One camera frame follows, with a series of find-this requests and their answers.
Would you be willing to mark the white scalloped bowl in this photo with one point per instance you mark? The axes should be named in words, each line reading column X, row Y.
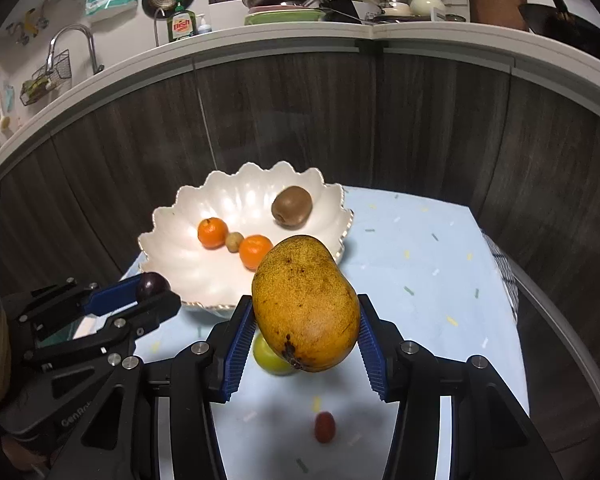
column 190, row 270

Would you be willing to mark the dark purple plum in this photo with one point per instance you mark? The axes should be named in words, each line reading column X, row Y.
column 152, row 285

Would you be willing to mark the blue pump bottle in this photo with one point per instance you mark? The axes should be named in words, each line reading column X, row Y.
column 205, row 27

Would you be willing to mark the yellow mango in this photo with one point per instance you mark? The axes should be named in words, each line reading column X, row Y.
column 305, row 305

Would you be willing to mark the brown kiwi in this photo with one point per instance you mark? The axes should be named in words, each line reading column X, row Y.
column 291, row 205

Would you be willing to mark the steel pan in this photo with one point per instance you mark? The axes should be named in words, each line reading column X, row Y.
column 420, row 18

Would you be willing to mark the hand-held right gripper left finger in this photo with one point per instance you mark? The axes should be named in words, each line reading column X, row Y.
column 237, row 350

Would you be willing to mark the green dish soap bottle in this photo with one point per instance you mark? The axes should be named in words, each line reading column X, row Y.
column 181, row 25

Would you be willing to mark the light blue patterned tablecloth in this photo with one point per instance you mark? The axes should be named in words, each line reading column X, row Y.
column 430, row 310

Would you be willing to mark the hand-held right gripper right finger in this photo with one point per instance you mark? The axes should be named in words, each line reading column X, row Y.
column 375, row 355

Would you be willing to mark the brown longan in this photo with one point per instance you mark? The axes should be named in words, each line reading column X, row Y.
column 234, row 241

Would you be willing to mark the checked cloth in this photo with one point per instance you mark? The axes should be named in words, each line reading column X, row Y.
column 502, row 270

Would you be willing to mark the red jujube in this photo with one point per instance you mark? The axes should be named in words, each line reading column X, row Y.
column 325, row 426

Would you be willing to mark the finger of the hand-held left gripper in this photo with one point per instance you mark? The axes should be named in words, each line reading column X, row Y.
column 150, row 310
column 110, row 296

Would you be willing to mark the dark wood kitchen cabinet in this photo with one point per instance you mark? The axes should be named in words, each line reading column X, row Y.
column 330, row 110

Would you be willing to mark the black box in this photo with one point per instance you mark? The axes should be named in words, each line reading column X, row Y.
column 342, row 10

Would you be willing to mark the black wok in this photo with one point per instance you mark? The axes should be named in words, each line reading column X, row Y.
column 570, row 27

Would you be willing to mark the metal rail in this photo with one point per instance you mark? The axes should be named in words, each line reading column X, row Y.
column 555, row 320

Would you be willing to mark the metal faucet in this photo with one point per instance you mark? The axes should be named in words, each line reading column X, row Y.
column 77, row 27

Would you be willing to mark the orange tangerine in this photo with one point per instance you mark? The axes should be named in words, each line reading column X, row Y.
column 213, row 232
column 253, row 253

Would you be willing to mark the green apple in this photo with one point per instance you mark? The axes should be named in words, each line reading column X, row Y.
column 267, row 358

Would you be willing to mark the white lidded pot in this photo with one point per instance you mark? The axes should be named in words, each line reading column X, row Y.
column 426, row 4

